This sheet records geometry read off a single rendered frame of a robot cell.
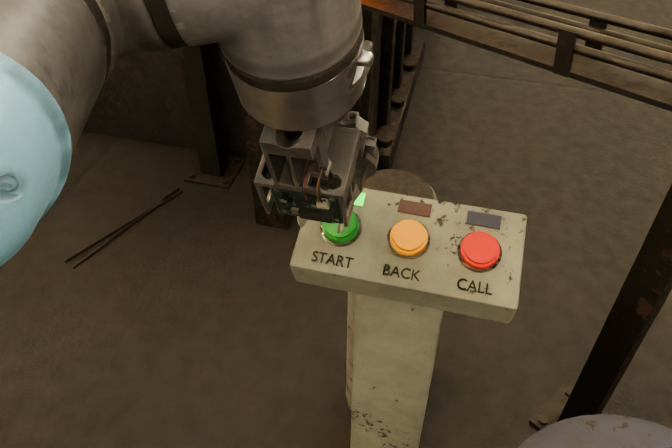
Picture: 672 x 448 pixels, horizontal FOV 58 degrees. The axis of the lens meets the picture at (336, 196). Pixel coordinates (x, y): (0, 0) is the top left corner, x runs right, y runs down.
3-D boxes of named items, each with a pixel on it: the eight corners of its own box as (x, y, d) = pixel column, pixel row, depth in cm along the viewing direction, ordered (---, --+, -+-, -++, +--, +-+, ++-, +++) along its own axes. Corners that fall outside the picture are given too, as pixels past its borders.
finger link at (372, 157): (327, 189, 57) (316, 136, 50) (332, 173, 58) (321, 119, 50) (376, 196, 56) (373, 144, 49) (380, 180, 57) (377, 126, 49)
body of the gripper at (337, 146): (264, 216, 51) (229, 135, 41) (290, 133, 55) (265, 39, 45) (352, 231, 50) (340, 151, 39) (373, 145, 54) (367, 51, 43)
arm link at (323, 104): (246, -20, 41) (386, -7, 39) (260, 31, 45) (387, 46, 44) (202, 82, 37) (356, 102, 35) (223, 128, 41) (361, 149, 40)
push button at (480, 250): (462, 234, 66) (463, 227, 64) (499, 241, 65) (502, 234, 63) (456, 268, 64) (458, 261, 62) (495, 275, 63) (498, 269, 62)
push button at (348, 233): (328, 211, 68) (326, 203, 67) (362, 217, 68) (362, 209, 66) (319, 243, 67) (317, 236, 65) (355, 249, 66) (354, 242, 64)
